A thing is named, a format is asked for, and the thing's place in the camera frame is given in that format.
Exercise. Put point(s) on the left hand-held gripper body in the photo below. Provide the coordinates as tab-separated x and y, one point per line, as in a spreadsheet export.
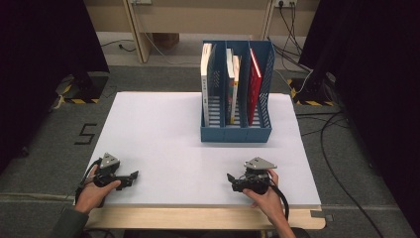
107	167

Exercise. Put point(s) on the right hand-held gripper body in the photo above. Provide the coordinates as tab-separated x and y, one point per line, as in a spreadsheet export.
259	180

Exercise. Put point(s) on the blue file rack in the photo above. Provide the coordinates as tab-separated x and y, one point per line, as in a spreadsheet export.
236	132

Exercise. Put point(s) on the dark teal book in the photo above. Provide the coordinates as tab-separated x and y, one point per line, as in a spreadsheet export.
229	92

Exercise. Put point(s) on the yellow book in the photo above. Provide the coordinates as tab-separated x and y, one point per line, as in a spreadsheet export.
235	89

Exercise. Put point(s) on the red book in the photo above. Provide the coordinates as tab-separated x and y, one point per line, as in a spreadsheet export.
253	89

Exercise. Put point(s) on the white picture-grid book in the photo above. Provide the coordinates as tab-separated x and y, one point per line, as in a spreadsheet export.
204	82

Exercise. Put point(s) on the person's right hand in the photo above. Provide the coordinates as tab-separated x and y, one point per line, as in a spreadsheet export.
272	201

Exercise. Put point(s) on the person's left hand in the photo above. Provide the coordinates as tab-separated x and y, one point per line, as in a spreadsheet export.
90	198

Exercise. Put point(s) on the white board mat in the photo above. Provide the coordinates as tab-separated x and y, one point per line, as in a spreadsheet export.
158	112

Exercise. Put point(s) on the grey tape piece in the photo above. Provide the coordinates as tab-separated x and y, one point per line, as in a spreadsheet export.
322	215

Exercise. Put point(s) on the stand base with hazard tape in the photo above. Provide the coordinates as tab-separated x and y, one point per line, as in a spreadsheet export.
92	89
313	89

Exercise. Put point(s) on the black curtain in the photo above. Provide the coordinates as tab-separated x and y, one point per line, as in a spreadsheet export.
39	49
379	66

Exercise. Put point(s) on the brown box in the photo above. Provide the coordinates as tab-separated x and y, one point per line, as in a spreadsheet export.
166	39

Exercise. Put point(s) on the beige wooden desk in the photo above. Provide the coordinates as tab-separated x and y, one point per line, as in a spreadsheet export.
198	20

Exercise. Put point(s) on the white wall socket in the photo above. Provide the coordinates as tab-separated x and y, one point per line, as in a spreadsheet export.
285	2

